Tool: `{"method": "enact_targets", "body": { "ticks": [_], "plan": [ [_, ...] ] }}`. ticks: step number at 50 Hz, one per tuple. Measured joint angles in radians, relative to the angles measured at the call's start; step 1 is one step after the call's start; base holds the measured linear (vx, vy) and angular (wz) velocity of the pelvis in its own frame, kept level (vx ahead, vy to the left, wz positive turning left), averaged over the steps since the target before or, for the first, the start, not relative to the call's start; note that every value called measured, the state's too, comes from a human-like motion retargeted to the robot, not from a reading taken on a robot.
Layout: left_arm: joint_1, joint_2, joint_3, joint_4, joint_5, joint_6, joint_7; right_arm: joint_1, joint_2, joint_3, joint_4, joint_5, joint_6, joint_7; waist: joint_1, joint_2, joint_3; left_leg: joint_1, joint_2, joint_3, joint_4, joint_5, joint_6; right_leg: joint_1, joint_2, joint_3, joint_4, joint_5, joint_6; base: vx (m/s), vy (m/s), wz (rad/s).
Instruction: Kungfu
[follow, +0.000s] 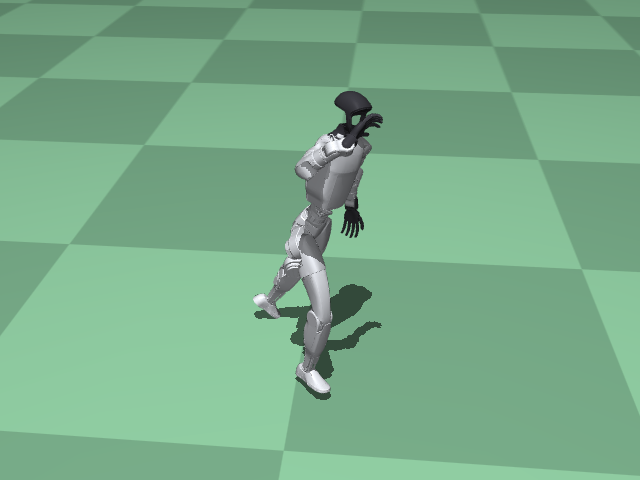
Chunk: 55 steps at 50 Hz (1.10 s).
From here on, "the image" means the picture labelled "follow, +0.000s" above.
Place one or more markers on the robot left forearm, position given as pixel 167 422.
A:
pixel 352 195

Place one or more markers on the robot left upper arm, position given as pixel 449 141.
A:
pixel 367 149

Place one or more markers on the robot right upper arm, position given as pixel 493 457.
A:
pixel 305 171

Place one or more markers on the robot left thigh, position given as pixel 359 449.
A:
pixel 291 266

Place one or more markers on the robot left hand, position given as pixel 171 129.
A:
pixel 352 216

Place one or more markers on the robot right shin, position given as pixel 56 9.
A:
pixel 315 340

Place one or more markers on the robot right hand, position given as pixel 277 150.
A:
pixel 358 130

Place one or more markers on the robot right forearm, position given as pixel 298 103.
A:
pixel 328 152

